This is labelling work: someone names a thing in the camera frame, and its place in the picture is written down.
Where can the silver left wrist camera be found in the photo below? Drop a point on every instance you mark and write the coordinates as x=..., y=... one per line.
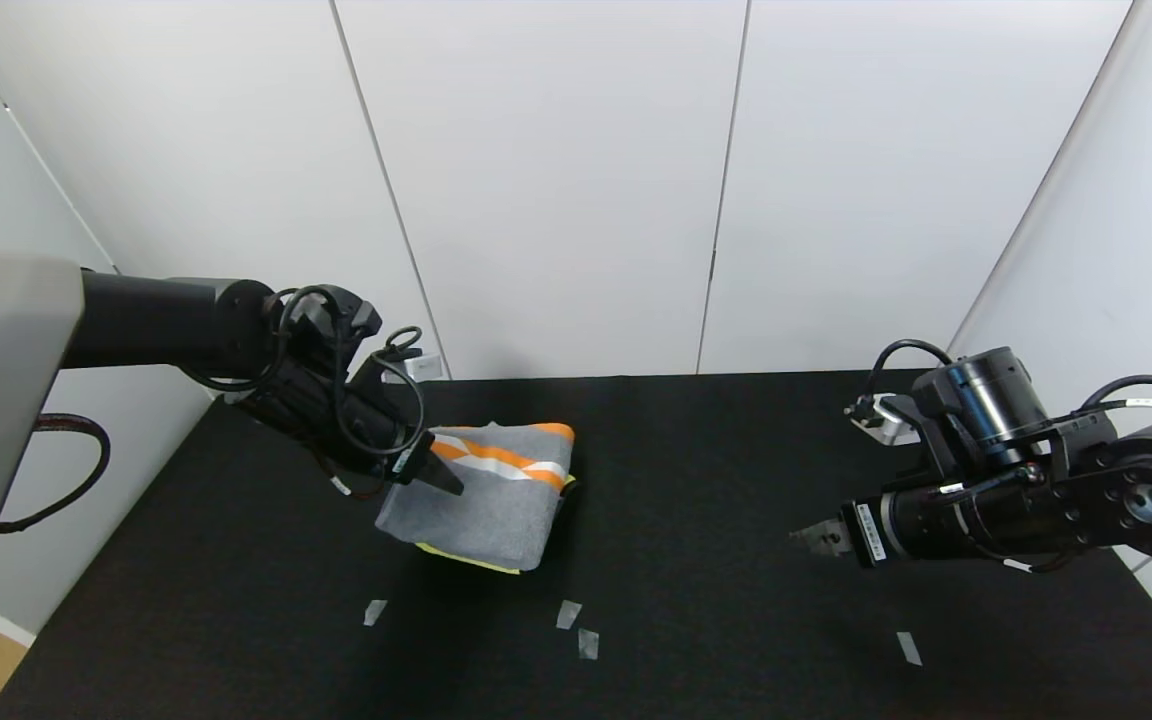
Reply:
x=424, y=365

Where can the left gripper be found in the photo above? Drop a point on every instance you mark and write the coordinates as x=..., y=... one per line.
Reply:
x=405, y=458

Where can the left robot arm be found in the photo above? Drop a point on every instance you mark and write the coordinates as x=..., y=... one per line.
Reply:
x=136, y=320

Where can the yellow microfiber towel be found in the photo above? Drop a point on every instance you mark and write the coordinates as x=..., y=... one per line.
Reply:
x=466, y=559

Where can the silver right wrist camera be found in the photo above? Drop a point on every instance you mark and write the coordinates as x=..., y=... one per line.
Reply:
x=876, y=420

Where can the grey tape piece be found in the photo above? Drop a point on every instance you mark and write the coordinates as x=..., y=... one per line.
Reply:
x=374, y=612
x=588, y=643
x=568, y=614
x=909, y=648

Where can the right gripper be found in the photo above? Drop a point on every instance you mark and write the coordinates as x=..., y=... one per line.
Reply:
x=865, y=533

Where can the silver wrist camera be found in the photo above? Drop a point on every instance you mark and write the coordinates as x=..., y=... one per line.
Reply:
x=876, y=420
x=424, y=365

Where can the grey towel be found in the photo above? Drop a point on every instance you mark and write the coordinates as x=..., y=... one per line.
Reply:
x=486, y=510

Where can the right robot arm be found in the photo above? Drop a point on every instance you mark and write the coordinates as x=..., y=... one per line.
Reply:
x=1136, y=490

